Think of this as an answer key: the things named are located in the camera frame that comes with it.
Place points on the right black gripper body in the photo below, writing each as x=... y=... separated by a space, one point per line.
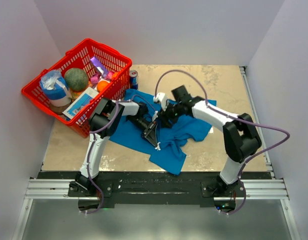
x=172 y=114

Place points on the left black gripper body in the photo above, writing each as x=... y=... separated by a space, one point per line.
x=151 y=126

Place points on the blue garment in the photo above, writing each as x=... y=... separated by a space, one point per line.
x=170 y=157

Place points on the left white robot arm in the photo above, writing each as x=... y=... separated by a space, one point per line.
x=103 y=123

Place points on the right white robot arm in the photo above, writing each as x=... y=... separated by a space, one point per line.
x=241 y=138

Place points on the blue red drink can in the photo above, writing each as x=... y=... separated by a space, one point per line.
x=133 y=75

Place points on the orange fruit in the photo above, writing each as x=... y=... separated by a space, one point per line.
x=102 y=85

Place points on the blue white flat box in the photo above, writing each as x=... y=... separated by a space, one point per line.
x=78 y=104

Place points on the purple box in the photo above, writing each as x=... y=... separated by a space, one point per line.
x=99 y=67

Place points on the pink packet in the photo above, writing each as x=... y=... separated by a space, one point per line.
x=96 y=78

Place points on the red plastic basket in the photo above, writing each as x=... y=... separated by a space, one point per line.
x=79 y=57

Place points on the green round melon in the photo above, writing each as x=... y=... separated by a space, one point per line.
x=76 y=79

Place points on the blue white wrapped package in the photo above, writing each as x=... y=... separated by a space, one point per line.
x=55 y=88

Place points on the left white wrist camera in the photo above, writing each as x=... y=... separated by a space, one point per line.
x=158 y=147

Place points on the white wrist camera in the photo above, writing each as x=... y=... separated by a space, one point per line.
x=158 y=147
x=161 y=98

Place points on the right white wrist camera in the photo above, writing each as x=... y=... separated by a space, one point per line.
x=161 y=98

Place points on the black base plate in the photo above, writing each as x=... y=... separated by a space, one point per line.
x=111 y=188

